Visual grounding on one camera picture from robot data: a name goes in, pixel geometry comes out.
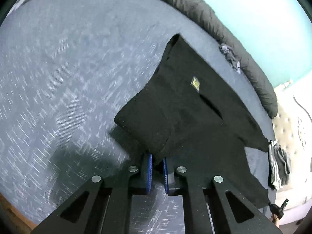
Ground grey blue bed sheet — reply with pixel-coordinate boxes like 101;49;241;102
1;0;274;224

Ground folded grey striped clothes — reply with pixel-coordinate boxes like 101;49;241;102
268;141;291;190

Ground small crumpled grey cloth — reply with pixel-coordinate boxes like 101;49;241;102
219;43;241;74

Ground person right hand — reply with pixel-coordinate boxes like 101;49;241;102
270;214;279;227

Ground beige tufted headboard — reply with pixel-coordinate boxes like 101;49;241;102
272;77;311;225

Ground dark grey rolled duvet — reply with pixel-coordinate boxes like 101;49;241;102
162;0;278;119

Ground black sweater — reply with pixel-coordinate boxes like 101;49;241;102
114;35;269;208

